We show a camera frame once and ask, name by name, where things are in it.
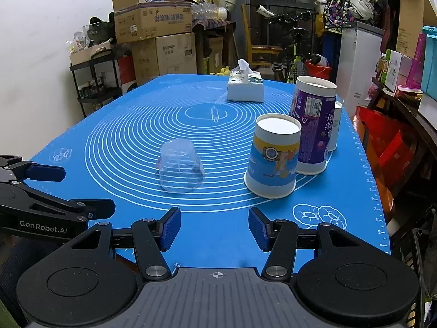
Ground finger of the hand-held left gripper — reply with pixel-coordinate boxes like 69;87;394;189
0;155;66;183
0;182;116;225

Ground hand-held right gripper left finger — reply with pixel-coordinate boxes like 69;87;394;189
63;207;182;281

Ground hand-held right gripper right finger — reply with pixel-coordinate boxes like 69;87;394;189
248;207;372;279

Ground clear plastic cup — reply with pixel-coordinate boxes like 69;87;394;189
156;138;206;195

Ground blue yellow paper cup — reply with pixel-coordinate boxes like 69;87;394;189
244;113;302;199

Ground tall purple paper cup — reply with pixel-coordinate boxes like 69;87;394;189
289;76;338;176

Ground small white paper cup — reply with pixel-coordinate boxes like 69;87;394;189
327;101;343;152

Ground blue silicone baking mat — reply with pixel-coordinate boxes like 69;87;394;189
29;73;392;269

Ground black trolley cart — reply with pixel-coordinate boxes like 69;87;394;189
69;48;124;119

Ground white tissue box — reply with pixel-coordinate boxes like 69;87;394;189
227;59;265;103

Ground red shopping bags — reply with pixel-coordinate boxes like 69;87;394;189
353;106;424;214

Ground large plain cardboard box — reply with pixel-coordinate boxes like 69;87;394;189
131;32;197;87

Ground red bucket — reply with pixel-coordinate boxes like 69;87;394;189
305;59;332;81

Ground wooden chair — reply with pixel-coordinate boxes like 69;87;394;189
241;4;284;69

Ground printed brown cardboard box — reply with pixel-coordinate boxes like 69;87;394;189
113;2;194;44

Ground dark wooden shelf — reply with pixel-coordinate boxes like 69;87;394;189
367;77;437;194

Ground white chest freezer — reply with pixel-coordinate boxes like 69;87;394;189
336;21;385;117

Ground black bicycle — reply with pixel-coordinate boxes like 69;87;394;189
258;5;326;84

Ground green white carton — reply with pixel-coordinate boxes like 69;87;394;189
380;49;412;92

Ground bundle of clear plastic bottles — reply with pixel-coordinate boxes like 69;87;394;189
190;0;230;22

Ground patterned fabric bag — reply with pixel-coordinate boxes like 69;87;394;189
323;0;356;32

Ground teal storage box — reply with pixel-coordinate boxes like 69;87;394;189
420;25;437;102

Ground tall cardboard box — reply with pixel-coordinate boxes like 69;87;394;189
395;0;435;59

